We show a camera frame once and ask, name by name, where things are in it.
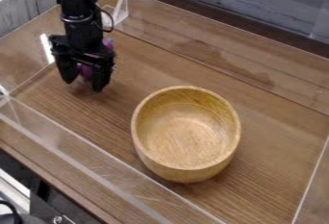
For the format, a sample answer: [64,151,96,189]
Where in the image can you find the clear acrylic enclosure walls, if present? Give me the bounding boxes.
[0,0,329,224]

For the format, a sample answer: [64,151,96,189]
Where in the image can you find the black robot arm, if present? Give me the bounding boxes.
[50,0,115,92]

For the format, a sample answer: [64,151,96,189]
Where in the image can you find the oval wooden bowl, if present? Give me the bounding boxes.
[131,86,242,184]

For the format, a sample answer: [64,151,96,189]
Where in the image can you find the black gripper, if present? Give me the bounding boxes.
[50,15,115,92]

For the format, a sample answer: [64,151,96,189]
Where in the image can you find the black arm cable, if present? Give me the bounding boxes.
[94,5,115,34]

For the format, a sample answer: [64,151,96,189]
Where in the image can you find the purple toy eggplant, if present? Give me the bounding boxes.
[78,37,115,82]

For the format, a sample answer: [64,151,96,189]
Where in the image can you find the clear acrylic corner bracket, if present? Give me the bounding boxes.
[102,0,128,29]

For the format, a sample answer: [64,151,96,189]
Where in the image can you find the black cable bottom left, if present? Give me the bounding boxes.
[0,199,23,224]

